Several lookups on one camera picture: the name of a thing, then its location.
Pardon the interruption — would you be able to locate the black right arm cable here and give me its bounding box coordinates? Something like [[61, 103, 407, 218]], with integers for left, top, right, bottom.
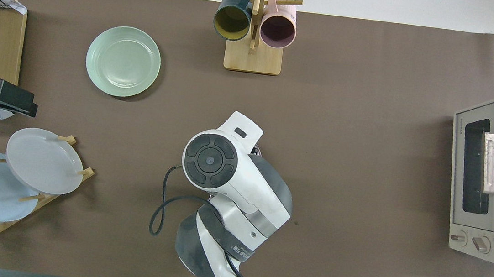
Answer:
[[144, 162, 436, 277]]

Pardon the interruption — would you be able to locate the wooden plate rack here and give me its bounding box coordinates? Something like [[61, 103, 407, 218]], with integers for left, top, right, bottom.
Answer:
[[0, 128, 99, 251]]

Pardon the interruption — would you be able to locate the wooden mug tree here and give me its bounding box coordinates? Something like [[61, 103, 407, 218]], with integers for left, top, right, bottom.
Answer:
[[207, 0, 303, 78]]

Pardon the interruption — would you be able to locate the brown table mat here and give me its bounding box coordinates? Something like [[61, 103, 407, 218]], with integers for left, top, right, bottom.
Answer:
[[0, 0, 494, 277]]

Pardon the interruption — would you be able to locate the grey plate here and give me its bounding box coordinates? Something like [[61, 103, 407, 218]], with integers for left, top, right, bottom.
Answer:
[[2, 125, 89, 198]]

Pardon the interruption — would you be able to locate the light green plate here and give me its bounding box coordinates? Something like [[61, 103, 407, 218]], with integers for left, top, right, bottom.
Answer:
[[82, 22, 165, 101]]

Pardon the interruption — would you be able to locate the pink ribbed mug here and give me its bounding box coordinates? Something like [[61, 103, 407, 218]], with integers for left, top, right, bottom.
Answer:
[[258, 0, 300, 51]]

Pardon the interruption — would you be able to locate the dark teal mug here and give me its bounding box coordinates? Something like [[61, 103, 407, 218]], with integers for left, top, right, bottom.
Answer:
[[212, 0, 255, 43]]

